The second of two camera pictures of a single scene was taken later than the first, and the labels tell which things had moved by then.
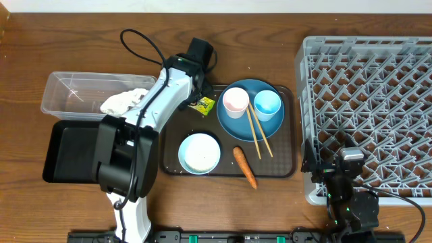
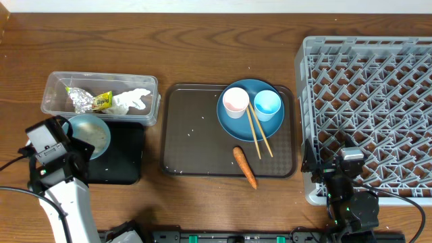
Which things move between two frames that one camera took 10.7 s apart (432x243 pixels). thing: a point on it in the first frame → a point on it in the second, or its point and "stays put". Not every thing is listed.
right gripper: x=310 y=164 stays put
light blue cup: x=266 y=103 stays put
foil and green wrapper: x=204 y=105 → x=84 y=102
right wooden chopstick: x=260 y=129 stays put
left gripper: x=208 y=87 → x=87 y=149
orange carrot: x=245 y=165 stays put
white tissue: x=117 y=104 stays put
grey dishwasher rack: x=377 y=92 stays put
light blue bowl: x=199 y=153 → x=92 y=130
